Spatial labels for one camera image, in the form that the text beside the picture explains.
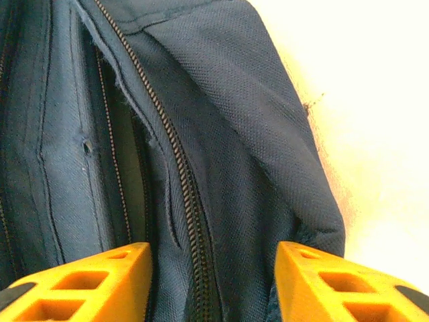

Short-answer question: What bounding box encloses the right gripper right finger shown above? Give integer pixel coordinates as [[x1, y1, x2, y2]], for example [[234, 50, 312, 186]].
[[274, 240, 429, 322]]

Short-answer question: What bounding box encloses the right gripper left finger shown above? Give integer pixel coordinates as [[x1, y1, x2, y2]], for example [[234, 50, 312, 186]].
[[0, 241, 154, 322]]

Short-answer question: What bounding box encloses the navy blue backpack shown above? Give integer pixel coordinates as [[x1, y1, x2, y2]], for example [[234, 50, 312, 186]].
[[0, 0, 346, 322]]

